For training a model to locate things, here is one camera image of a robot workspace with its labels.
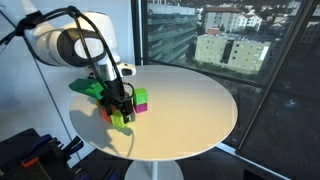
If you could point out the dark slanted window frame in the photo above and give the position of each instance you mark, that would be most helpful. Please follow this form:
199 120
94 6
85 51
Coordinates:
280 66

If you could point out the black equipment with clamps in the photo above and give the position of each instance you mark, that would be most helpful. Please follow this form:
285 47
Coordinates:
20 156

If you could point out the orange-red block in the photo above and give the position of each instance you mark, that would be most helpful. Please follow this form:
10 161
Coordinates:
105 115

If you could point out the magenta block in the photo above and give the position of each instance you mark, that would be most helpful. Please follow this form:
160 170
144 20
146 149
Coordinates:
141 108

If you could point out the white table pedestal base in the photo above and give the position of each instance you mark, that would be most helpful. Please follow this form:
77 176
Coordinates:
153 170

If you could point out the dark vertical window frame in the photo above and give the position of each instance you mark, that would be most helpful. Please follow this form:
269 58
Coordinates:
138 33

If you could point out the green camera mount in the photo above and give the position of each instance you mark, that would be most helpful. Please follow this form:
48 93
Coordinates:
86 87

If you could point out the round white table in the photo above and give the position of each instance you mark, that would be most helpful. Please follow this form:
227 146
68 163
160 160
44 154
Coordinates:
186 113

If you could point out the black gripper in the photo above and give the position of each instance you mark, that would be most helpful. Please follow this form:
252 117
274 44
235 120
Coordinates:
115 93

